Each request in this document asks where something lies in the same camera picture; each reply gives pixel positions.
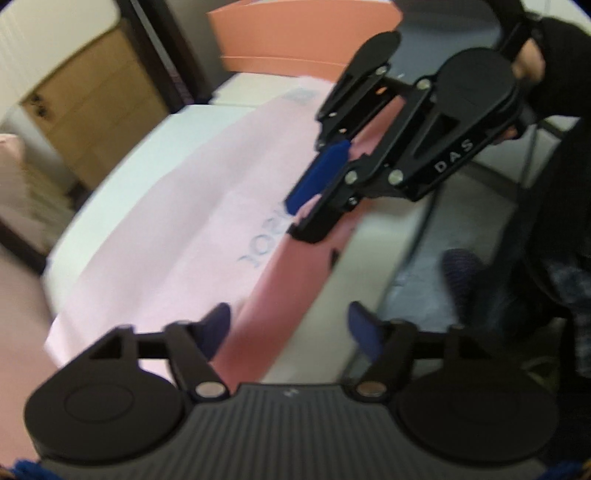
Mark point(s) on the person's right hand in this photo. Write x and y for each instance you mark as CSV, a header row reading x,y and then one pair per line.
x,y
531,62

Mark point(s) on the salmon cardboard box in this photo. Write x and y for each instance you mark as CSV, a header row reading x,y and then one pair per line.
x,y
300,32

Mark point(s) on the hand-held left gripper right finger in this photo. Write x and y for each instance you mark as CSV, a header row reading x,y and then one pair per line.
x,y
364,330

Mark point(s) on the salmon box lid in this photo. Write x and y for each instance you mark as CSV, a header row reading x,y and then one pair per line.
x,y
286,64

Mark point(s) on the beige ribbed panel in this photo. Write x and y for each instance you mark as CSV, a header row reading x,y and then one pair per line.
x,y
46,207

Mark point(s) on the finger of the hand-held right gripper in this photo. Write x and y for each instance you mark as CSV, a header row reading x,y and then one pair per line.
x,y
318,175
323,217

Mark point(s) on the pink printed cloth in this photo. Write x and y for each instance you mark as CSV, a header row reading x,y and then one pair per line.
x,y
184,207

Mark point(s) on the person's right forearm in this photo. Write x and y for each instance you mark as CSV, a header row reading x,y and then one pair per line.
x,y
565,55

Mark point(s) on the person in black clothes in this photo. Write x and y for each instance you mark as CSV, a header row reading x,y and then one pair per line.
x,y
545,230

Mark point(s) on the wooden cabinet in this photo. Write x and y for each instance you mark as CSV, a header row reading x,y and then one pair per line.
x,y
101,97

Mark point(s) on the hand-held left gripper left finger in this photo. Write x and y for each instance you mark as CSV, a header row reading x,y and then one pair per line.
x,y
214,327

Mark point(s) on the black metal frame bar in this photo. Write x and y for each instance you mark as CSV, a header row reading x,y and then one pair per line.
x,y
171,50

